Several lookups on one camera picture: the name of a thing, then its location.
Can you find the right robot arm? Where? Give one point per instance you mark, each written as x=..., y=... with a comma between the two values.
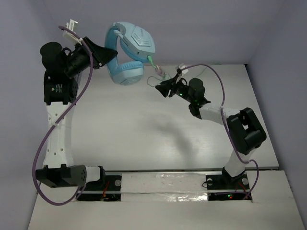
x=243, y=128

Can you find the light blue headphones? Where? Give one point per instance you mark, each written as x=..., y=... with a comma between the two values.
x=137, y=43

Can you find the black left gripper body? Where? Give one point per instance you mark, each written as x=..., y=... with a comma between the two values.
x=90, y=55

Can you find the white front panel board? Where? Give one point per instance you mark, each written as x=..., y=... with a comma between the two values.
x=272, y=208

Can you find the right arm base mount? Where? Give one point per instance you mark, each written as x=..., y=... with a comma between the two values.
x=219, y=189

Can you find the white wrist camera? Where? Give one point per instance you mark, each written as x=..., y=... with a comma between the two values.
x=71, y=25
x=181, y=70

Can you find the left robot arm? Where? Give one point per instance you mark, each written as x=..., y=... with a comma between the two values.
x=61, y=82

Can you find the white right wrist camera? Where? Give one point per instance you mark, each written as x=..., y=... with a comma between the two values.
x=181, y=70

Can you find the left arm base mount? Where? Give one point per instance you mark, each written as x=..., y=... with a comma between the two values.
x=108, y=191

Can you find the aluminium rail strip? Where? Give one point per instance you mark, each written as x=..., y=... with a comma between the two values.
x=182, y=170

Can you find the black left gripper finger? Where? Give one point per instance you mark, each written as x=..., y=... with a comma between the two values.
x=101, y=60
x=99, y=51

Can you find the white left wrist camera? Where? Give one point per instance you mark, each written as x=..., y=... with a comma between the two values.
x=71, y=25

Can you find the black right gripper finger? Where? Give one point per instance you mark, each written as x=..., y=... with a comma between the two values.
x=164, y=89
x=169, y=84

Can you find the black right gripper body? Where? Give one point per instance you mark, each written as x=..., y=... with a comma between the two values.
x=181, y=90

